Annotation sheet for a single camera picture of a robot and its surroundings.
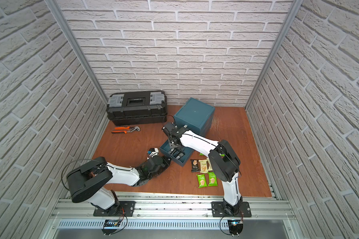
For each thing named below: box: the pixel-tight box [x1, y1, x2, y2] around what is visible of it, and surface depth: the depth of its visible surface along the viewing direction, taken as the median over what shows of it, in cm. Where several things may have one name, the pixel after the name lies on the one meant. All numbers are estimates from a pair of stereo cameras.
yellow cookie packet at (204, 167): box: [198, 159, 209, 174], surface depth 89 cm
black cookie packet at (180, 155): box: [175, 152, 186, 161], surface depth 93 cm
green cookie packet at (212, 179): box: [207, 171, 218, 187], surface depth 84 cm
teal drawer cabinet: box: [173, 97, 216, 136], surface depth 89 cm
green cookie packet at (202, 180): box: [196, 173, 208, 189], surface depth 84 cm
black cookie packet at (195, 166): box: [190, 159, 201, 173], surface depth 89 cm
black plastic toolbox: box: [106, 90, 168, 126], surface depth 101 cm
